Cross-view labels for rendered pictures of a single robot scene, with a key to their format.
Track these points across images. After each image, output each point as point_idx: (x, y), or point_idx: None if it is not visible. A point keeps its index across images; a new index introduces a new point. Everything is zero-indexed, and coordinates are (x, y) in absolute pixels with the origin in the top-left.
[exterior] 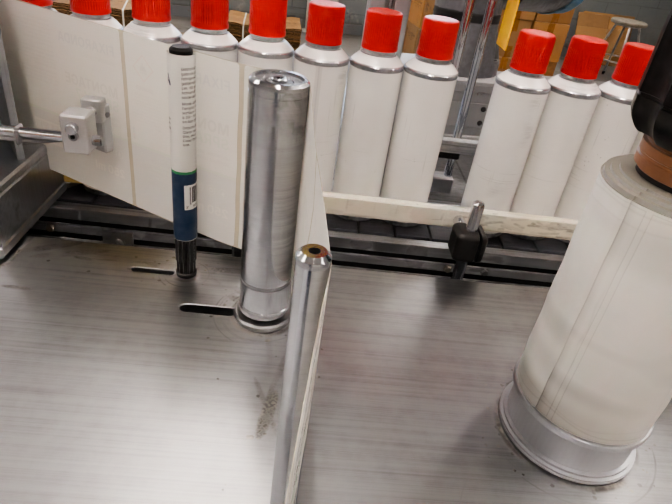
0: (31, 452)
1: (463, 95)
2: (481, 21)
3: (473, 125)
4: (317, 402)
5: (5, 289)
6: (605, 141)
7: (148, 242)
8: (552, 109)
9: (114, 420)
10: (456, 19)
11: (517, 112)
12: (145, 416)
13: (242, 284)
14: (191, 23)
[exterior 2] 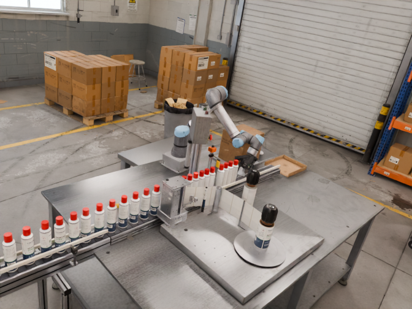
0: (217, 228)
1: None
2: (186, 146)
3: (189, 165)
4: (228, 216)
5: (192, 221)
6: (230, 173)
7: None
8: (224, 172)
9: (218, 224)
10: (182, 147)
11: (222, 175)
12: (219, 223)
13: (214, 208)
14: (189, 179)
